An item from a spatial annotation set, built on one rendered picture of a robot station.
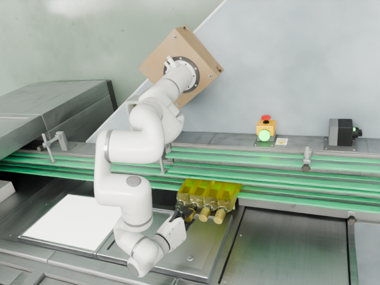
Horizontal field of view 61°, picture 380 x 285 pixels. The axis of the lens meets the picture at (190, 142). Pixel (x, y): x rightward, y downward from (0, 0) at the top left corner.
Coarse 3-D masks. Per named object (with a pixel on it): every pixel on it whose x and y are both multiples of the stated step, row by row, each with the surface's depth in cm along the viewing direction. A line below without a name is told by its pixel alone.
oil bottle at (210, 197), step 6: (210, 186) 133; (216, 186) 133; (222, 186) 133; (210, 192) 129; (216, 192) 129; (204, 198) 127; (210, 198) 126; (216, 198) 126; (204, 204) 127; (210, 204) 125; (216, 204) 126
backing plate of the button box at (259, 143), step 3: (276, 135) 138; (276, 138) 135; (255, 141) 135; (258, 141) 135; (261, 141) 134; (264, 141) 134; (267, 141) 134; (270, 141) 133; (273, 141) 133; (255, 144) 132; (258, 144) 133; (261, 144) 132; (264, 144) 132; (267, 144) 132; (270, 144) 131; (273, 144) 131; (270, 147) 129; (273, 147) 129
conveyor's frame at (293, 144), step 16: (32, 144) 190; (80, 144) 181; (176, 144) 144; (192, 144) 142; (208, 144) 139; (224, 144) 137; (240, 144) 135; (288, 144) 129; (304, 144) 128; (320, 144) 126; (368, 144) 121
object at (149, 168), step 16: (16, 160) 178; (32, 160) 175; (48, 160) 173; (64, 160) 171; (80, 160) 168; (176, 176) 142; (192, 176) 139; (208, 176) 137; (336, 192) 118; (352, 192) 116; (368, 192) 114
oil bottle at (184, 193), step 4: (188, 180) 139; (192, 180) 138; (196, 180) 138; (184, 184) 136; (188, 184) 136; (192, 184) 136; (180, 188) 134; (184, 188) 134; (188, 188) 133; (192, 188) 134; (180, 192) 132; (184, 192) 131; (188, 192) 131; (176, 196) 131; (180, 196) 130; (184, 196) 129; (188, 196) 130; (176, 200) 132; (184, 200) 129; (188, 200) 130; (184, 204) 130; (188, 204) 131
